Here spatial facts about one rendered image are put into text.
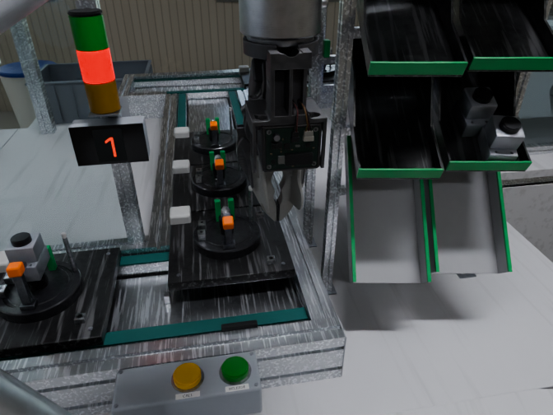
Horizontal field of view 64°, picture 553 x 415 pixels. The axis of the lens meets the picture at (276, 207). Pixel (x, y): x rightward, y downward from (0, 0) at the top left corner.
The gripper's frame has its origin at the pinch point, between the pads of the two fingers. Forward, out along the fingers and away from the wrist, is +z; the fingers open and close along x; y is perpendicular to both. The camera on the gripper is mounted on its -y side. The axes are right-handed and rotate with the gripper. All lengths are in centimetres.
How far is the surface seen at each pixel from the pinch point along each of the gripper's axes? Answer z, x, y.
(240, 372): 26.1, -5.7, 2.7
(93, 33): -15.4, -23.1, -29.5
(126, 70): 44, -52, -245
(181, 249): 26.3, -14.5, -29.1
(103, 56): -11.9, -22.4, -29.9
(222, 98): 32, 1, -141
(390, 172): 2.9, 19.8, -11.7
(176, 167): 24, -16, -63
